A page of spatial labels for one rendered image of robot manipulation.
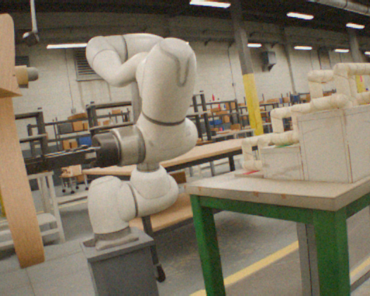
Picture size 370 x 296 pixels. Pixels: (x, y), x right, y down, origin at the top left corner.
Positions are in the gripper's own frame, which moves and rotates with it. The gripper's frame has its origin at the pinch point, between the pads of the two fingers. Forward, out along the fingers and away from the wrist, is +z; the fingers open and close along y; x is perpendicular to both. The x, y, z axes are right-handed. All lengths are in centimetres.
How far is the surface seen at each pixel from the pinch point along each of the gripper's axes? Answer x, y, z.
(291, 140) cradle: -6, -11, -67
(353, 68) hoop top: 11, -29, -72
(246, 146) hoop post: -8, 11, -70
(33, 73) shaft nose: 15.9, -12.0, -4.0
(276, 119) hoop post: 0, -5, -69
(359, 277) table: -89, 11, -139
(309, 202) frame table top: -18, -27, -52
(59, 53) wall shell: 306, 1101, -270
